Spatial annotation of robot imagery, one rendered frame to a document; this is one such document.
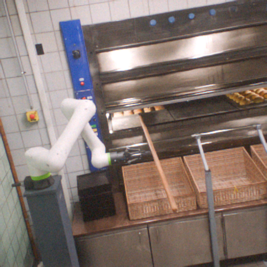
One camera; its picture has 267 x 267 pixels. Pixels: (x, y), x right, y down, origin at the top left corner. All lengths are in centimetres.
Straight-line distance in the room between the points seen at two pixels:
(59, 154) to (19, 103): 109
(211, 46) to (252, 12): 40
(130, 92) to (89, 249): 134
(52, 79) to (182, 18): 116
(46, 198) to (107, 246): 88
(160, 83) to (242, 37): 75
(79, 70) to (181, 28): 90
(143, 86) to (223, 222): 130
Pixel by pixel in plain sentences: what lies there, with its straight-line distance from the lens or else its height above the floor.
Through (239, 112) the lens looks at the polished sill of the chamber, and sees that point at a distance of 337.
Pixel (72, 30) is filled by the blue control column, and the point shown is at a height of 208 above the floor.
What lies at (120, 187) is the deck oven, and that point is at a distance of 340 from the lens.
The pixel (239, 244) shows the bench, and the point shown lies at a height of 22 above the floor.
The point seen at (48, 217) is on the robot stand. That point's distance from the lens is 243.
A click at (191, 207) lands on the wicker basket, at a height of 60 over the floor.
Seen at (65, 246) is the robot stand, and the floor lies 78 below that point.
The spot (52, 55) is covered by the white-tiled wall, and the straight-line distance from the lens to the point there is 306.
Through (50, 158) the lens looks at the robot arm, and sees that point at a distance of 217.
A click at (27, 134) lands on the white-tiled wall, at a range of 324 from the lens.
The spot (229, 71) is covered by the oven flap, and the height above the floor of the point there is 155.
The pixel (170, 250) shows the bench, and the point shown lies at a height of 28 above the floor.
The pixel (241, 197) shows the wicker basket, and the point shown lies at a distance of 310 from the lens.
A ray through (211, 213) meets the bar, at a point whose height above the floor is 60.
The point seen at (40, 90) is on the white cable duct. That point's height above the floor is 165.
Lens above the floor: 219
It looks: 19 degrees down
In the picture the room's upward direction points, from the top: 9 degrees counter-clockwise
